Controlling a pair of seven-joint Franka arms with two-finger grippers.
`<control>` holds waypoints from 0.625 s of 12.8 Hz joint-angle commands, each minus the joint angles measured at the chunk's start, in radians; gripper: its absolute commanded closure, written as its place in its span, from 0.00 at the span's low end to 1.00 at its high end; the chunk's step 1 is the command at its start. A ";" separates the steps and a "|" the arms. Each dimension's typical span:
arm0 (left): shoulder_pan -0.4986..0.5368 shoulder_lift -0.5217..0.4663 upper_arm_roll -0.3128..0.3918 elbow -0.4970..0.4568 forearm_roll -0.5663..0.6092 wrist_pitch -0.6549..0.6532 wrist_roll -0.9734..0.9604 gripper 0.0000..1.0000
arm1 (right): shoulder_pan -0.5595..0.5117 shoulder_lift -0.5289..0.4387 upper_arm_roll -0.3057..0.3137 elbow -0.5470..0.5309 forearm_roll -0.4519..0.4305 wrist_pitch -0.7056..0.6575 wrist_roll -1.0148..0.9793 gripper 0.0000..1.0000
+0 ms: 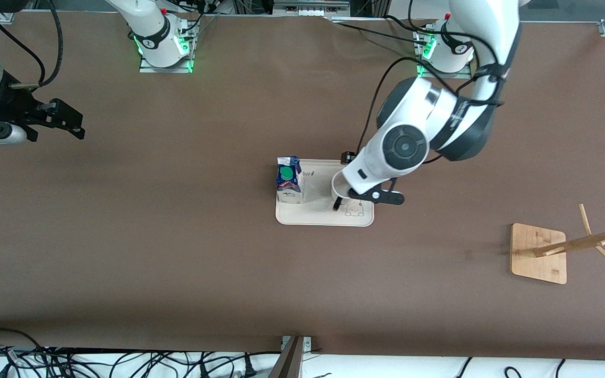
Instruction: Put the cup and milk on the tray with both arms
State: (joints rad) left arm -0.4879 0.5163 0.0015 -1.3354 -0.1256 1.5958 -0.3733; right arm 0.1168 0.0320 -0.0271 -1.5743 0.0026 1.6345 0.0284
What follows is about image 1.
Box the white smiley face mug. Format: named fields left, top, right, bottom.
left=330, top=171, right=360, bottom=212

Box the blue white milk carton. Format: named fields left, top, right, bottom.
left=275, top=155, right=305, bottom=205

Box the cream rabbit print tray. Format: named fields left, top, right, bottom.
left=275, top=159, right=375, bottom=227

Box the grey power strip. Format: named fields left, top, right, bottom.
left=273, top=0, right=351, bottom=17

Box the wooden mug rack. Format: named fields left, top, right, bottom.
left=510, top=204, right=605, bottom=286

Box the aluminium profile bar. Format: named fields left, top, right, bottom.
left=268, top=336, right=312, bottom=378

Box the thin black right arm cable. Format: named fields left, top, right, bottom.
left=0, top=12, right=47, bottom=85

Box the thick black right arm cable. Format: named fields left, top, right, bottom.
left=13, top=0, right=66, bottom=91

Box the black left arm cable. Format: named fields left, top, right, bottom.
left=357, top=56, right=506, bottom=153

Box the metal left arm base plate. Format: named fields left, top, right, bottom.
left=414, top=27, right=473, bottom=80

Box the black cable on table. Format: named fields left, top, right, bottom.
left=338, top=15, right=435, bottom=49

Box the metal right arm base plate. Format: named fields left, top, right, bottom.
left=138, top=20, right=198, bottom=74

